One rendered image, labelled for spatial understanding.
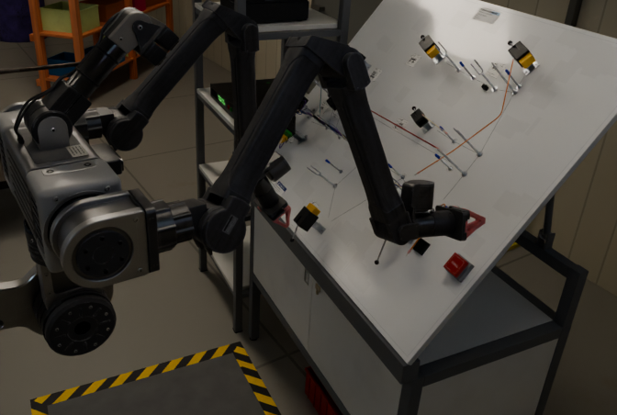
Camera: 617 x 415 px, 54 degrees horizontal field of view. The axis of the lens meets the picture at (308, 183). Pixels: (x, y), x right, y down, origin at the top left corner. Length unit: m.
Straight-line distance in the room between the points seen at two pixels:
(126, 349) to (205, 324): 0.39
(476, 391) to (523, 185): 0.65
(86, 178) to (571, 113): 1.24
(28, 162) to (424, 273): 1.06
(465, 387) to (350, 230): 0.58
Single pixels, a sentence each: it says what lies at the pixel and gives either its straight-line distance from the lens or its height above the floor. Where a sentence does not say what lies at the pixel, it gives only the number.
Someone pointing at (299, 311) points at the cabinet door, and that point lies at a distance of 2.31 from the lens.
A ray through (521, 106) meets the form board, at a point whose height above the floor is 1.44.
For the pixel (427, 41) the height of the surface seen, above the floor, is 1.53.
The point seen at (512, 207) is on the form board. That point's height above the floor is 1.24.
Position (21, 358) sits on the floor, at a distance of 3.08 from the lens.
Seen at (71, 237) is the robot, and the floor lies 1.49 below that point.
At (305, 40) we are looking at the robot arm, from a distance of 1.10.
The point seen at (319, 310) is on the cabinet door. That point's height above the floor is 0.64.
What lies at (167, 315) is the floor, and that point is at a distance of 3.16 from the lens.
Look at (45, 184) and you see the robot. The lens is 1.04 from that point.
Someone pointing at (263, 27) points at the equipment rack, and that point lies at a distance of 2.43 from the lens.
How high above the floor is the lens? 1.98
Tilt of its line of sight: 27 degrees down
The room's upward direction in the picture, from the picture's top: 4 degrees clockwise
